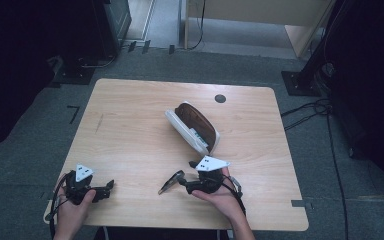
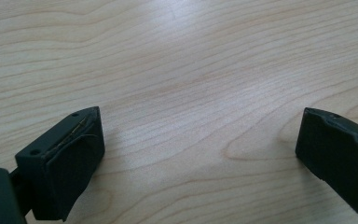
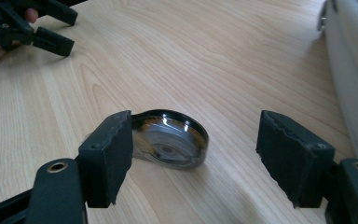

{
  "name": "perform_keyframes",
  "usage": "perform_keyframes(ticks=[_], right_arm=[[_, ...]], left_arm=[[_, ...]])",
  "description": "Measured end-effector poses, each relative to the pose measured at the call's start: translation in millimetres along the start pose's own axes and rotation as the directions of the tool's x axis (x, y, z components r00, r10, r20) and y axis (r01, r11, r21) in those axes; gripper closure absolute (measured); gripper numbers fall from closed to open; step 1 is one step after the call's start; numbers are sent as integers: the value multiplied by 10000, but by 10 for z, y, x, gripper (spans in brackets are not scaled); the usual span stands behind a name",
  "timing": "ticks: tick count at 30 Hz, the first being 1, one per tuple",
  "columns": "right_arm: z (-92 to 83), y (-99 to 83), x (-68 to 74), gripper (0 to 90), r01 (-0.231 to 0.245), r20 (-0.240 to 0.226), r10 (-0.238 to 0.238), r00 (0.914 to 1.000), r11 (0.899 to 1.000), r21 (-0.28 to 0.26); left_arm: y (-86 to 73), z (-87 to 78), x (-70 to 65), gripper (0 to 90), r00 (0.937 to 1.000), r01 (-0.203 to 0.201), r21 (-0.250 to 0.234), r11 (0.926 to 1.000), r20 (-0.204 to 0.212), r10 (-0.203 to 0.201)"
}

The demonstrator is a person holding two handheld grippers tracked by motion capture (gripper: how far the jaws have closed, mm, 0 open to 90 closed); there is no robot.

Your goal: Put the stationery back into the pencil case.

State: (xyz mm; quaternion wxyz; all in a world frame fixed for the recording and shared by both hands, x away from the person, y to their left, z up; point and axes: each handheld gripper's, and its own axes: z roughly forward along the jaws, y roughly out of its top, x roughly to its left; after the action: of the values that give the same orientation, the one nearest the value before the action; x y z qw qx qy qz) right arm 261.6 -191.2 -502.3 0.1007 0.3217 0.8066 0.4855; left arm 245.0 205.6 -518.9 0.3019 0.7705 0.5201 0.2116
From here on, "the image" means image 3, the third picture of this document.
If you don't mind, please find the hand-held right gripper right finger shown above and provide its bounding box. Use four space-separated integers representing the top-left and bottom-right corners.
255 109 336 209

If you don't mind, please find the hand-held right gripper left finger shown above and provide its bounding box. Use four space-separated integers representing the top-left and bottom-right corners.
76 109 134 209

